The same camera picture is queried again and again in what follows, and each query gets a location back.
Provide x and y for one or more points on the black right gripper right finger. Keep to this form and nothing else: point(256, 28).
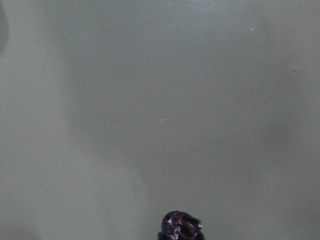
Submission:
point(200, 236)

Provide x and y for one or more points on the dark red cherries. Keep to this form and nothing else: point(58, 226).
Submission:
point(177, 225)

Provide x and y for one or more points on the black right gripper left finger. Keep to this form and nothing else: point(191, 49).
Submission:
point(161, 236)

